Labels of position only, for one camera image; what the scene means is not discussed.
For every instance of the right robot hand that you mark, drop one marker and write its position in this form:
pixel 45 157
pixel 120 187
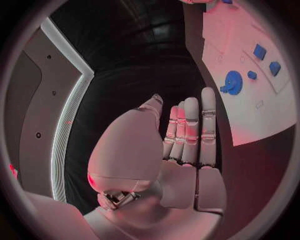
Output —
pixel 195 1

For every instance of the small blue plug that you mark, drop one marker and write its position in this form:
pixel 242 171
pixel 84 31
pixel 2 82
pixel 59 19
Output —
pixel 275 68

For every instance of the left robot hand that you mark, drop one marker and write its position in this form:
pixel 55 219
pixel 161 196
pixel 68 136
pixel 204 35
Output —
pixel 131 150

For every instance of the large blue plug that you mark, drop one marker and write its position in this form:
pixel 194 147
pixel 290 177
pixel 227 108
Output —
pixel 260 52

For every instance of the small blue peg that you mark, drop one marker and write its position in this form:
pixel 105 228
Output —
pixel 227 1
pixel 252 75

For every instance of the white task board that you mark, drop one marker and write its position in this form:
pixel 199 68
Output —
pixel 253 121

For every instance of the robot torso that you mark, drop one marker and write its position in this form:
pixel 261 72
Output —
pixel 30 112

